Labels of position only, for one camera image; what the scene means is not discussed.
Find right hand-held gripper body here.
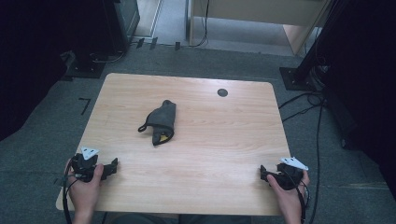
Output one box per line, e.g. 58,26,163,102
268,156,310,191

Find person's left hand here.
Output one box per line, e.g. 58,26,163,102
64,158,106,217

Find black cabinet on base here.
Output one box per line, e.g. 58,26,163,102
64,0,141,79

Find black hanging cable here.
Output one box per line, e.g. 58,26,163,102
188,0,210,49

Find long black floor cable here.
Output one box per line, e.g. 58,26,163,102
307,102,325,224

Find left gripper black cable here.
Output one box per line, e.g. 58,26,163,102
61,173,79,224

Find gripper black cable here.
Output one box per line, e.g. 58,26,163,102
61,173,79,224
289,173,311,224

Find beige wooden cabinet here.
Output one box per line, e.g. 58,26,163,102
186,0,332,56

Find person's legs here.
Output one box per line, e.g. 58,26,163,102
106,213,254,224

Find black angled floor tape mark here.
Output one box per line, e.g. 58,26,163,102
78,97,92,116

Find dark curtain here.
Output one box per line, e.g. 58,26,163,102
0,0,78,142
320,0,396,202

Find black floor cable loops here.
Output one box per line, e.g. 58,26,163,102
277,91,327,123

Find person's right hand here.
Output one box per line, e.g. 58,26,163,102
266,170,311,217

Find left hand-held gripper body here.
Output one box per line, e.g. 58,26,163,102
70,147,103,183

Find black metal stand with base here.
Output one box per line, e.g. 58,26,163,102
278,0,345,92

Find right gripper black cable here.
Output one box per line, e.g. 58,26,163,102
289,173,311,224

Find dark grey cloth bag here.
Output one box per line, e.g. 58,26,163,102
137,99,177,147

